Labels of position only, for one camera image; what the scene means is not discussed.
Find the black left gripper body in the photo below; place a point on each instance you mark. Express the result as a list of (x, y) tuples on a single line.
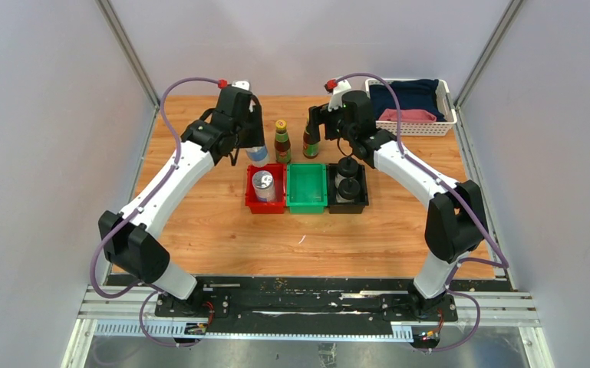
[(249, 133)]

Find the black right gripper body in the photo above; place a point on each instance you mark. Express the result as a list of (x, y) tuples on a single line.
[(341, 129)]

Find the black cap shaker bottle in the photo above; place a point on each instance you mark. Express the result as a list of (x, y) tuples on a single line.
[(347, 168)]

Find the silver lid jar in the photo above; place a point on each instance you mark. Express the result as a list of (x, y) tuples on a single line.
[(264, 186), (258, 155)]

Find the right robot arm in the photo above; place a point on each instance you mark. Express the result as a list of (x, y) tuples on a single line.
[(456, 221)]

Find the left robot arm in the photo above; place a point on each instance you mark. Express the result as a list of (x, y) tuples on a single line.
[(130, 237)]

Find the white plastic basket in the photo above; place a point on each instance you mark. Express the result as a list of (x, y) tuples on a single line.
[(444, 103)]

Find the right sauce bottle yellow cap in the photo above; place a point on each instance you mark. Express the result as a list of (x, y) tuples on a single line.
[(311, 147)]

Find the sauce bottle yellow cap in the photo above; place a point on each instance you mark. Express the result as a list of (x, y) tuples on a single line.
[(282, 143), (311, 147)]

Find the left sauce bottle yellow cap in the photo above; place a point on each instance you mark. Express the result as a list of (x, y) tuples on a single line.
[(282, 143)]

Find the pink cloth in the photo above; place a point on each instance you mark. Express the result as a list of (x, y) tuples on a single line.
[(408, 116)]

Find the navy blue cloth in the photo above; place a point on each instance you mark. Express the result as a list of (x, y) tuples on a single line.
[(412, 94)]

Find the red plastic bin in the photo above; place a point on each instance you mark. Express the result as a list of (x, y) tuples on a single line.
[(278, 170)]

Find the green plastic bin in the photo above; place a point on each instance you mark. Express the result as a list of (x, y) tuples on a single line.
[(306, 188)]

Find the black plastic bin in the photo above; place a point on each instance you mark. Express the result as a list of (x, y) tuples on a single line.
[(355, 207)]

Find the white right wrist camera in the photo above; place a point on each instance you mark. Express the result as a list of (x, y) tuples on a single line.
[(336, 89)]

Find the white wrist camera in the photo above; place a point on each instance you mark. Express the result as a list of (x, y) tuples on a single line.
[(242, 84), (336, 89)]

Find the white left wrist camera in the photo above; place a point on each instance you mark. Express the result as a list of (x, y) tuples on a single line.
[(242, 84)]

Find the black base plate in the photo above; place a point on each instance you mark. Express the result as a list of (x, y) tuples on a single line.
[(299, 306)]

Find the aluminium frame rail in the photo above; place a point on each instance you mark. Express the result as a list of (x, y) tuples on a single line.
[(496, 327)]

